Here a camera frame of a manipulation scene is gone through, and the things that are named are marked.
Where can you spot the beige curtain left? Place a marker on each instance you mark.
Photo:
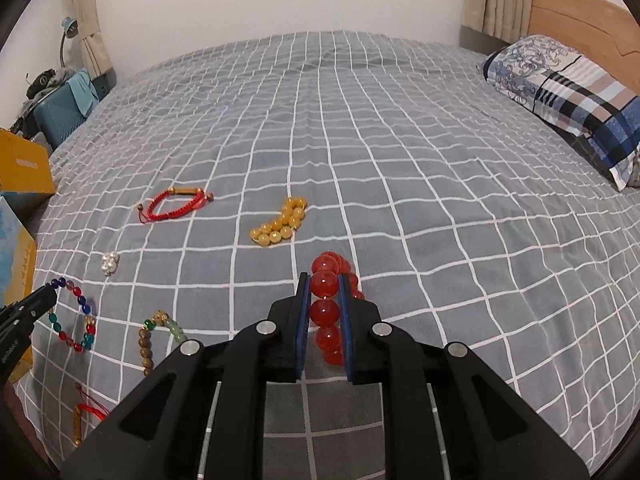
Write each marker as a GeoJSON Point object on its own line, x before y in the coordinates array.
{"type": "Point", "coordinates": [93, 50]}

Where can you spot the red cord bracelet gold tube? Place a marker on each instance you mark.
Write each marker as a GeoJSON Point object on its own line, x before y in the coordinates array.
{"type": "Point", "coordinates": [173, 203]}

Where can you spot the white pearl cluster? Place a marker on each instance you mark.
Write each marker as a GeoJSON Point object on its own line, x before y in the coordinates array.
{"type": "Point", "coordinates": [110, 261]}

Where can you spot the teal suitcase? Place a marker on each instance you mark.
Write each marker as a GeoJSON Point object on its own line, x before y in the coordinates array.
{"type": "Point", "coordinates": [66, 108]}

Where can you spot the grey checked bed sheet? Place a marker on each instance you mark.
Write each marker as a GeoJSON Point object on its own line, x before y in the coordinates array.
{"type": "Point", "coordinates": [463, 215]}

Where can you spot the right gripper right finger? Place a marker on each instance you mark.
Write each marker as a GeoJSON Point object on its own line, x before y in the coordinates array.
{"type": "Point", "coordinates": [376, 352]}

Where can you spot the wooden headboard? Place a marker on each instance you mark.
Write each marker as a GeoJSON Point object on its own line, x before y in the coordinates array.
{"type": "Point", "coordinates": [600, 30]}

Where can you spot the red cord bracelet wooden tag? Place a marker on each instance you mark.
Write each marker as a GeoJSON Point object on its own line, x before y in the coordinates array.
{"type": "Point", "coordinates": [88, 406]}

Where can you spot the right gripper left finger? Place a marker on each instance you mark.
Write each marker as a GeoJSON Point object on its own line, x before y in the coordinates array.
{"type": "Point", "coordinates": [270, 350]}

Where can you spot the blue desk lamp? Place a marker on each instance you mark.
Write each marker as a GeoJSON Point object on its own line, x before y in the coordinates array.
{"type": "Point", "coordinates": [70, 31]}

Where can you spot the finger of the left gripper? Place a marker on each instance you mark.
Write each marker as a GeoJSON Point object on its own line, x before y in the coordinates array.
{"type": "Point", "coordinates": [26, 312]}

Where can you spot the blue plaid pillow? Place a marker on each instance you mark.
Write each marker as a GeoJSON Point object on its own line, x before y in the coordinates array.
{"type": "Point", "coordinates": [576, 97]}

